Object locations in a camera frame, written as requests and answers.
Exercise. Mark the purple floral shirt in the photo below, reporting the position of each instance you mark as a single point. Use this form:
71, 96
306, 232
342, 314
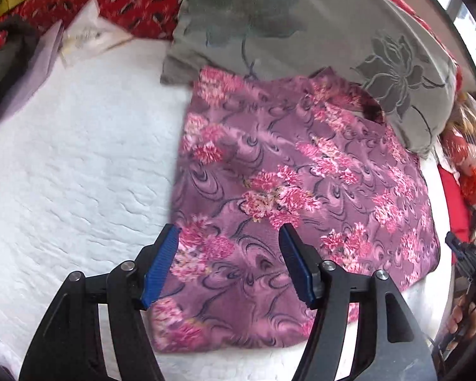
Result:
281, 158

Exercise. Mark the white quilted bed cover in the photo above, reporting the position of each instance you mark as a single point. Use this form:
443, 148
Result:
83, 147

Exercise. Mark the clear plastic bag with paper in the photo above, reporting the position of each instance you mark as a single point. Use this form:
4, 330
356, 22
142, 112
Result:
87, 31

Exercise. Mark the person's right hand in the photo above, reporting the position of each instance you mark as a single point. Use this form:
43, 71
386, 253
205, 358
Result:
466, 321

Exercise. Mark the grey floral pillow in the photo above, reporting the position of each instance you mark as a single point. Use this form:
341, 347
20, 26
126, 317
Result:
301, 27

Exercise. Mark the plain red cloth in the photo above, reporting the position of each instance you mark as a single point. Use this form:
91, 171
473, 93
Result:
454, 206

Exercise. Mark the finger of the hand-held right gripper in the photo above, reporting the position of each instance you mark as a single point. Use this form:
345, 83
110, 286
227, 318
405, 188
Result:
458, 246

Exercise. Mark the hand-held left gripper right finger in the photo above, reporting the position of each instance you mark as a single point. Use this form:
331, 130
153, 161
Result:
297, 266

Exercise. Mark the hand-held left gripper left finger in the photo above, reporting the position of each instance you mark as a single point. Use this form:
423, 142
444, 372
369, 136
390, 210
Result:
158, 264

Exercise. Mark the dark green puffer jacket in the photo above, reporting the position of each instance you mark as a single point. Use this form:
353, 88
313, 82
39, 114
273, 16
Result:
0, 59

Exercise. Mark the pale lilac sheet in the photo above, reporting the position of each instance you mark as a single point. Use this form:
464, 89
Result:
39, 63

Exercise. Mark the window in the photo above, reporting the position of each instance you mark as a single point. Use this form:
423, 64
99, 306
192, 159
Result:
456, 4

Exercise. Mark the plastic wrapped red doll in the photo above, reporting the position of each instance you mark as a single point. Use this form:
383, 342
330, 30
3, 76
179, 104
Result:
462, 154

